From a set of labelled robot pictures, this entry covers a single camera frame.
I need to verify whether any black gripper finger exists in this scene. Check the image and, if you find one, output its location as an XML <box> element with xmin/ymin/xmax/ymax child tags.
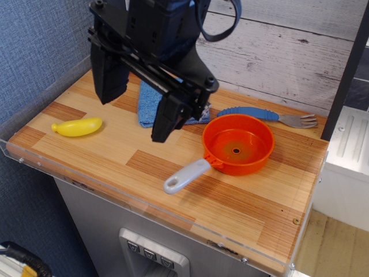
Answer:
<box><xmin>152</xmin><ymin>94</ymin><xmax>191</xmax><ymax>143</ymax></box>
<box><xmin>91</xmin><ymin>44</ymin><xmax>130</xmax><ymax>104</ymax></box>

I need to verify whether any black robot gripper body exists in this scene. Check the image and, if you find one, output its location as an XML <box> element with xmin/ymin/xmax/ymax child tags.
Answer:
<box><xmin>89</xmin><ymin>1</ymin><xmax>219</xmax><ymax>119</ymax></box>

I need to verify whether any orange pot with grey handle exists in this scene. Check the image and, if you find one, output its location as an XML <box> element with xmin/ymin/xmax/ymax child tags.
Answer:
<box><xmin>163</xmin><ymin>114</ymin><xmax>275</xmax><ymax>194</ymax></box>

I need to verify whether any yellow toy banana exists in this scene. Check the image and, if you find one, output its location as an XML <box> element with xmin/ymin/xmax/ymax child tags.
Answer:
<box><xmin>51</xmin><ymin>117</ymin><xmax>103</xmax><ymax>137</ymax></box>

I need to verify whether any blue folded cloth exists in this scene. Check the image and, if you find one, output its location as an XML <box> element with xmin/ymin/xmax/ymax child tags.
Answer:
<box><xmin>137</xmin><ymin>77</ymin><xmax>211</xmax><ymax>128</ymax></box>

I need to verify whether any clear acrylic table guard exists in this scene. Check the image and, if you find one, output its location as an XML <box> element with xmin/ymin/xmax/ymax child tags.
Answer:
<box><xmin>1</xmin><ymin>61</ymin><xmax>327</xmax><ymax>276</ymax></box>

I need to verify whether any grey toy fridge cabinet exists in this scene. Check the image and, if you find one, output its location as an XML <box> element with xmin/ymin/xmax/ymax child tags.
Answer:
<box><xmin>55</xmin><ymin>179</ymin><xmax>266</xmax><ymax>276</ymax></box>

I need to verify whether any white ridged appliance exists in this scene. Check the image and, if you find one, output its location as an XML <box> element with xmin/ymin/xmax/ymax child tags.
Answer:
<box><xmin>312</xmin><ymin>106</ymin><xmax>368</xmax><ymax>231</ymax></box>

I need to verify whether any black cable loop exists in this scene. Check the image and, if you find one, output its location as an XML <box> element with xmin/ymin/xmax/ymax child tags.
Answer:
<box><xmin>192</xmin><ymin>0</ymin><xmax>243</xmax><ymax>42</ymax></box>

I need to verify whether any blue-handled metal fork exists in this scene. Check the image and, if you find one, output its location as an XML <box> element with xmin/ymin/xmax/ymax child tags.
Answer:
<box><xmin>217</xmin><ymin>107</ymin><xmax>318</xmax><ymax>129</ymax></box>

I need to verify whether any dark vertical post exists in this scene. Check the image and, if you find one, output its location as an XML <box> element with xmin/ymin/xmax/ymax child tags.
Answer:
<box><xmin>321</xmin><ymin>1</ymin><xmax>368</xmax><ymax>141</ymax></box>

